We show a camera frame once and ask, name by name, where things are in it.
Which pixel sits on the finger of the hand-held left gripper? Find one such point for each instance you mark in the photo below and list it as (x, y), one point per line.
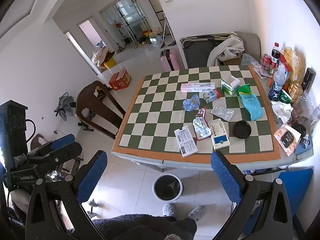
(70, 151)
(63, 140)

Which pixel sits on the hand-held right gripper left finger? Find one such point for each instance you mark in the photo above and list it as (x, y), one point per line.
(91, 175)

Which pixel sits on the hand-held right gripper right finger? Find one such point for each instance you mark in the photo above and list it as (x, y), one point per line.
(223, 177)

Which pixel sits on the white blue medicine box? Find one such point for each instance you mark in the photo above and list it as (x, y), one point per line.
(220, 136)

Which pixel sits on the white paper box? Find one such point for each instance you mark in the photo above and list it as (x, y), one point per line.
(186, 142)

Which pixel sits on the black round lid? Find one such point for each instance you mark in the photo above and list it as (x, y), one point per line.
(242, 129)

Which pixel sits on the white round waste bin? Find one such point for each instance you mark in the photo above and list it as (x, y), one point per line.
(167, 187)

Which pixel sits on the silver foil blister pack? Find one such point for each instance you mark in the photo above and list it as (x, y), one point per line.
(199, 122)

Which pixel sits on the clear blister pack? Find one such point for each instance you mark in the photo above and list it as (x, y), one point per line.
(222, 112)

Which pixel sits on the green blue plastic bag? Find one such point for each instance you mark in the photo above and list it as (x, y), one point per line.
(252, 105)

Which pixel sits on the blue wrapper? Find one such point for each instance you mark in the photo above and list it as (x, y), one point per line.
(191, 103)

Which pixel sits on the red blue milk carton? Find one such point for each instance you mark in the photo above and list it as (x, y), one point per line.
(210, 96)

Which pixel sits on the person's left forearm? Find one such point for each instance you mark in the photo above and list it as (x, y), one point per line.
(12, 220)

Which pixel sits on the dumbbell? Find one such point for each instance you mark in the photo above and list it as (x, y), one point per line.
(93, 206)

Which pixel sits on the grey fuzzy slipper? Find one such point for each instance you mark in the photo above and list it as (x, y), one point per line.
(169, 209)
(196, 213)

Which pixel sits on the dark wooden chair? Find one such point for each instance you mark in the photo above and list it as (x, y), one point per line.
(87, 97)

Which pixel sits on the checkered green white table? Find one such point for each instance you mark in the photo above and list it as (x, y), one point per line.
(147, 160)

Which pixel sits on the orange patterned packet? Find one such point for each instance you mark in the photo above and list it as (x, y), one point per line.
(287, 138)

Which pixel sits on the person's legs in dark robe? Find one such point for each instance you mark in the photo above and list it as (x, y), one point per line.
(145, 227)

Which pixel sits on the red cardboard box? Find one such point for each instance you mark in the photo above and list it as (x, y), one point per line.
(120, 81)

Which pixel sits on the blue flat pouch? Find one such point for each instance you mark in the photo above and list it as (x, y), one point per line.
(303, 148)

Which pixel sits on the green white checkered mat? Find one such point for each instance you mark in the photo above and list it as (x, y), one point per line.
(160, 120)

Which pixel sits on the white crumpled tissue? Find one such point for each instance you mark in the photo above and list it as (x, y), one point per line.
(282, 111)

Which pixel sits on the green white medicine box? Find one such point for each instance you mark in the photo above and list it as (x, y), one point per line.
(228, 88)

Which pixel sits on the yellow bin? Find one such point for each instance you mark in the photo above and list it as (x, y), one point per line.
(109, 63)

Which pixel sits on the black round jar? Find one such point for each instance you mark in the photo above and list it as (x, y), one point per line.
(299, 130)

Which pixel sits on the pile of clothes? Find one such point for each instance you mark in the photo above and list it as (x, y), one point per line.
(100, 53)

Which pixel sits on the pink white toothpaste box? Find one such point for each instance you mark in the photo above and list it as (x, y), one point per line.
(197, 87)

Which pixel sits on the green drink can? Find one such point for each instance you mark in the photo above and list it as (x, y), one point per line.
(284, 97)

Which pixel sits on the water bottle with blue label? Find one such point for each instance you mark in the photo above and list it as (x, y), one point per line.
(276, 85)

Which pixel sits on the clear plastic bag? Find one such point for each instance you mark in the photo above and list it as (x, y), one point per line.
(310, 110)

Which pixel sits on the golden snack bag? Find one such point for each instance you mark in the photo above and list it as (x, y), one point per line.
(296, 88)

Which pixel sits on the brown cardboard box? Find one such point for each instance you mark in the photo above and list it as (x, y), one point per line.
(232, 60)

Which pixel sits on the red drink can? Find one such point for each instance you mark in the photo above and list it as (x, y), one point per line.
(266, 62)

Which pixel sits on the grey folding bed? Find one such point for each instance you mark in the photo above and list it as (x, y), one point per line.
(195, 52)

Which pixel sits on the pink suitcase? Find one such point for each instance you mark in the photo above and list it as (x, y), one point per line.
(171, 60)

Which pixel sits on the black cylinder bottle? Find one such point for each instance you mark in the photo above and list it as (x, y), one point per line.
(308, 78)

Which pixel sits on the beige coat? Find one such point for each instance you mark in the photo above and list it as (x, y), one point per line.
(227, 46)

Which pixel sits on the black coat rack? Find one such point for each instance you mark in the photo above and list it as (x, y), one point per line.
(123, 22)

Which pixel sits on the cola bottle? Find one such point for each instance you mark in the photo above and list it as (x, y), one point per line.
(275, 55)

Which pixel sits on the yellow snack bag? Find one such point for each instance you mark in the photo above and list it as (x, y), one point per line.
(292, 61)

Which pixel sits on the glass sliding door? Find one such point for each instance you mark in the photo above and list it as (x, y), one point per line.
(125, 17)

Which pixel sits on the beige armchair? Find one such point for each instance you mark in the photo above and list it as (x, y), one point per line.
(251, 42)

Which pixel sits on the silver tripod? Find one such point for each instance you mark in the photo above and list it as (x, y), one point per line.
(165, 30)

